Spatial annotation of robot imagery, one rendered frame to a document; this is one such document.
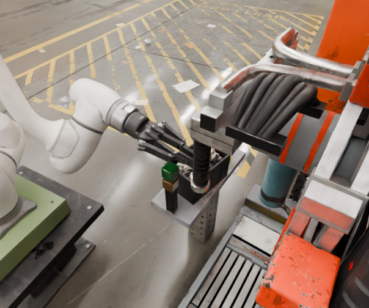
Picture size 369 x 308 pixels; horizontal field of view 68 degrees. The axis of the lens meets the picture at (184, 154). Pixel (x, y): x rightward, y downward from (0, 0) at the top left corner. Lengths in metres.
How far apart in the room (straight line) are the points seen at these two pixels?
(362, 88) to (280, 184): 0.56
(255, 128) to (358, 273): 0.22
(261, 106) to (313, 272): 0.23
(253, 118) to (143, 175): 1.33
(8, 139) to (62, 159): 0.35
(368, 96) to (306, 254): 0.21
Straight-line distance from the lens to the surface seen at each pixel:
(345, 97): 0.54
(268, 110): 0.41
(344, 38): 0.96
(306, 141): 0.58
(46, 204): 1.19
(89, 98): 0.83
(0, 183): 1.07
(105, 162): 1.83
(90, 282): 1.39
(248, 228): 1.39
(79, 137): 0.84
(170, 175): 0.79
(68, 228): 1.18
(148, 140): 0.77
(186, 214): 0.95
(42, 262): 1.15
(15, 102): 0.84
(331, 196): 0.37
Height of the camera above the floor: 1.23
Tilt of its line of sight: 43 degrees down
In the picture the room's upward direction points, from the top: straight up
